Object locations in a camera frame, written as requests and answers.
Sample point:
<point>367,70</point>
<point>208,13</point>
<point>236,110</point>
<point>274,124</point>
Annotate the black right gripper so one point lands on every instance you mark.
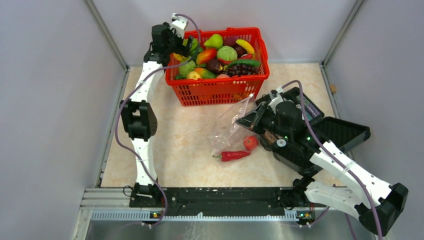
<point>253,120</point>

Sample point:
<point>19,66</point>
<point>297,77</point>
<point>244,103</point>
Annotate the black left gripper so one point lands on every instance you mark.
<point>182,50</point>

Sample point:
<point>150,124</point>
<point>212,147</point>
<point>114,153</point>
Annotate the yellow apple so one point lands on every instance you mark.
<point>178,57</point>

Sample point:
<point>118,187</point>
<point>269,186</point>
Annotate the red apple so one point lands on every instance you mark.
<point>251,143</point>

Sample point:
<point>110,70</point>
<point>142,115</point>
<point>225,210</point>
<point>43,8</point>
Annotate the clear zip top bag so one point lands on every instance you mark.
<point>226,135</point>

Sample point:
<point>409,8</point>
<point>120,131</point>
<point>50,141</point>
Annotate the red chili pepper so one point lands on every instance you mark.
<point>227,156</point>

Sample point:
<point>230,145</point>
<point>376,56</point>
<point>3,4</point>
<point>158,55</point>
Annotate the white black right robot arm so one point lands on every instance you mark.
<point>375,203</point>

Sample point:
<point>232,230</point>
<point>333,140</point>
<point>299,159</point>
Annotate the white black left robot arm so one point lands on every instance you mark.
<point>138,118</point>

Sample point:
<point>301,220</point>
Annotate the green cabbage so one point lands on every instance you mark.
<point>186,67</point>

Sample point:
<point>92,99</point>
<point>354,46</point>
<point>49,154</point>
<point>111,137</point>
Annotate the black open tool case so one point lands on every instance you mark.
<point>344,134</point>

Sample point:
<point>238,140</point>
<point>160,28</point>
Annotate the orange green mango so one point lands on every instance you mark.
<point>206,55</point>

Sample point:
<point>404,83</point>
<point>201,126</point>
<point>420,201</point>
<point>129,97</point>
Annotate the green pear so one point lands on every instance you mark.
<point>216,41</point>

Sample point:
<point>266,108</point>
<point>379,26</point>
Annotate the dark purple grape bunch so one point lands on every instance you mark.
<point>238,70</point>

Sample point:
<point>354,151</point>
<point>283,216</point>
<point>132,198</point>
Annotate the green cucumber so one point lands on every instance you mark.
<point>247,62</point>

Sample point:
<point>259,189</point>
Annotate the red plastic shopping basket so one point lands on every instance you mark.
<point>195,92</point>

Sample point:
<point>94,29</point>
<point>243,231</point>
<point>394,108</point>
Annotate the yellow banana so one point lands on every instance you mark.
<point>246,45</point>

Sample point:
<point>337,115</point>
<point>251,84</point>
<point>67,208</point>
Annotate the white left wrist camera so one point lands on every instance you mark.
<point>179,24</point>

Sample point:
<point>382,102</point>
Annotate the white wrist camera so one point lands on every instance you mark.
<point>179,24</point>
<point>275,98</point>

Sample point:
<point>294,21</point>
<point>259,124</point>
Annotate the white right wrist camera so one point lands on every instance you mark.
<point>275,98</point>

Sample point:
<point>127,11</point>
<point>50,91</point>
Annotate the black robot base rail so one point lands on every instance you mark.
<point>238,203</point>

